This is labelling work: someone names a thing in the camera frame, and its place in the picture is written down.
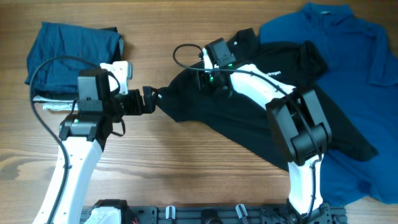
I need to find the right black cable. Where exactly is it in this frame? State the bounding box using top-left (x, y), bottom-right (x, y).
top-left (172, 43), bottom-right (324, 218)

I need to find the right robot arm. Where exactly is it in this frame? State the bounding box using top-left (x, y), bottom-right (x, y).
top-left (199, 38), bottom-right (331, 223)

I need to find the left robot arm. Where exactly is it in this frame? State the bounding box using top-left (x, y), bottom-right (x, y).
top-left (34, 68), bottom-right (157, 223)

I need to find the left white rail clip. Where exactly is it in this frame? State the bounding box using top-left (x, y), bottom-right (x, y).
top-left (165, 205), bottom-right (176, 220)

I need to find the folded white garment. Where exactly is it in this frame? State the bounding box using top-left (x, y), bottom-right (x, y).
top-left (34, 95), bottom-right (73, 111)

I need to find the blue polo shirt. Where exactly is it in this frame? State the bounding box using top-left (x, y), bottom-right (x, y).
top-left (259, 3), bottom-right (397, 206)

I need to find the right white rail clip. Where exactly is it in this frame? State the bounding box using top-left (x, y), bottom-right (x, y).
top-left (235, 203), bottom-right (249, 224)

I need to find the black cable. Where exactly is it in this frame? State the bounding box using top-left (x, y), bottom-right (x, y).
top-left (172, 43), bottom-right (324, 218)
top-left (29, 55), bottom-right (126, 224)

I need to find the left black cable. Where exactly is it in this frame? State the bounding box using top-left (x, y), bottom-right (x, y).
top-left (29, 55), bottom-right (126, 224)

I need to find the folded dark blue garment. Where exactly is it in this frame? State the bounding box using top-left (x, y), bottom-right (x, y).
top-left (24, 21), bottom-right (122, 97)

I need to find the black polo shirt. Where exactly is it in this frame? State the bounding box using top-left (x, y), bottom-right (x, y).
top-left (156, 29), bottom-right (378, 170)

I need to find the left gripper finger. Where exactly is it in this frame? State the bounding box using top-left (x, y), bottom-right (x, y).
top-left (144, 98), bottom-right (156, 113)
top-left (142, 86), bottom-right (159, 99)

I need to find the white rail clip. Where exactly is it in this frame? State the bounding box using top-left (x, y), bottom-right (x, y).
top-left (235, 203), bottom-right (249, 224)
top-left (165, 205), bottom-right (176, 220)

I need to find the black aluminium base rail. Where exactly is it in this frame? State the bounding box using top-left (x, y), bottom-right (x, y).
top-left (81, 203), bottom-right (348, 224)

